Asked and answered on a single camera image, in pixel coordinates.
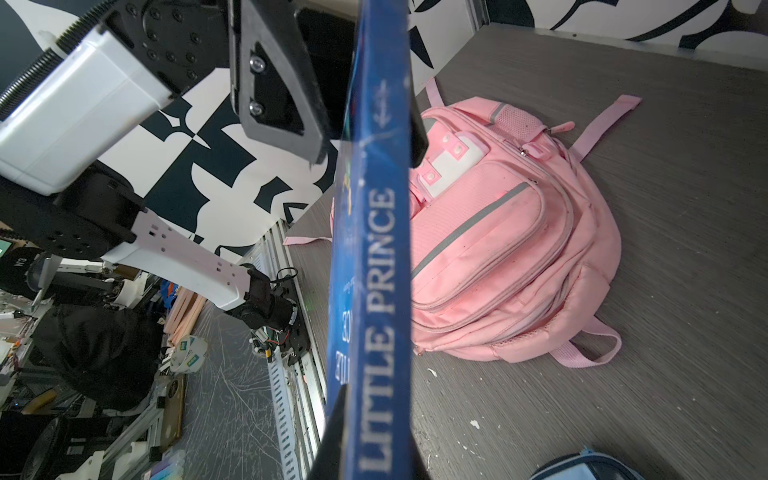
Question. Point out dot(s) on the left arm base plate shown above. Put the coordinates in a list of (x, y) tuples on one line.
[(289, 345)]

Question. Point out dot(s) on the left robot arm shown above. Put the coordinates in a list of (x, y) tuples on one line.
[(78, 99)]

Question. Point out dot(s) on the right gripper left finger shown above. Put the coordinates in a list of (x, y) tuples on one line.
[(328, 462)]

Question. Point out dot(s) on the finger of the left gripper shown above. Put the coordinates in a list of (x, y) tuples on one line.
[(418, 136)]

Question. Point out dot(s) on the aluminium front rail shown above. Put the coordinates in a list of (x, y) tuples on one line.
[(296, 380)]

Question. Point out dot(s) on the blue Little Prince book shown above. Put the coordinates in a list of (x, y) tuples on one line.
[(368, 367)]

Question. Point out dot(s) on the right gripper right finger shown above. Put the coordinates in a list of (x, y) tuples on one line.
[(419, 469)]

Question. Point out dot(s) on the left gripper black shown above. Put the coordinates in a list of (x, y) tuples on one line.
[(283, 56)]

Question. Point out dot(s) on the blue pencil case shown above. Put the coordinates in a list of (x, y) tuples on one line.
[(586, 465)]

